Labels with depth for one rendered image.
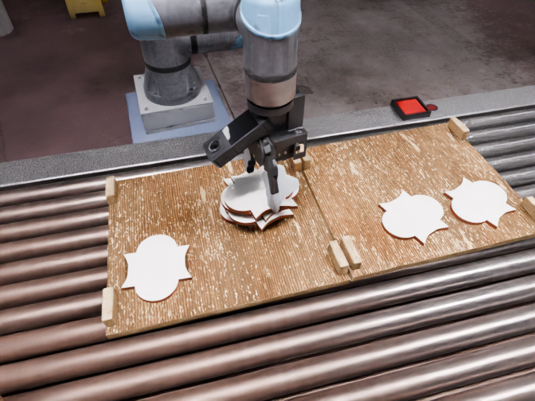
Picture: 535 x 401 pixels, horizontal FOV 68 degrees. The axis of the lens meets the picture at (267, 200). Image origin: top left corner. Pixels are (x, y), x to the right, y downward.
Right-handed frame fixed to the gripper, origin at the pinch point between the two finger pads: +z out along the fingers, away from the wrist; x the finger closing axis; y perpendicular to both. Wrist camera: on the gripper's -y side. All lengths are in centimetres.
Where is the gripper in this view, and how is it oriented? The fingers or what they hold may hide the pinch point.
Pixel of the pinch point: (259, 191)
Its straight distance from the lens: 73.6
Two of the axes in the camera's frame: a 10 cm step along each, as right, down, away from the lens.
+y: 9.0, -3.2, 2.9
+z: 0.0, 6.7, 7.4
